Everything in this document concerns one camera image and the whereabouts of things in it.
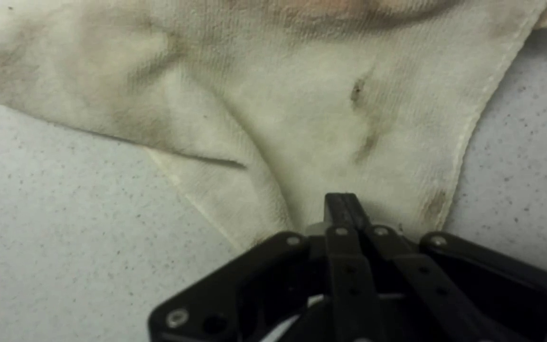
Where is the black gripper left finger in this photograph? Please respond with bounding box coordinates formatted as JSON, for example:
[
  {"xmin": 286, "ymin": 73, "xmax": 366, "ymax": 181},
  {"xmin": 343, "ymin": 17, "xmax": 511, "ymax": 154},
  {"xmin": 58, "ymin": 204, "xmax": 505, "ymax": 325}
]
[{"xmin": 324, "ymin": 194, "xmax": 381, "ymax": 342}]

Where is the beige cloth towel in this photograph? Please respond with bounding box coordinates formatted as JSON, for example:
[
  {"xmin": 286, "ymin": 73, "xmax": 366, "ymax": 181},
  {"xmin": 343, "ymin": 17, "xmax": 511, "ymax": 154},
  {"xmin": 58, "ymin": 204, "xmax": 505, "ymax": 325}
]
[{"xmin": 0, "ymin": 0, "xmax": 547, "ymax": 245}]

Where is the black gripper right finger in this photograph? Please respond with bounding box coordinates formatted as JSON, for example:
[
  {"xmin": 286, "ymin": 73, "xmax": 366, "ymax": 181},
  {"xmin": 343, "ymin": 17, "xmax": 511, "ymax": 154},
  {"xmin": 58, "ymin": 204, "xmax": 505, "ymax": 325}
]
[{"xmin": 351, "ymin": 200, "xmax": 507, "ymax": 342}]

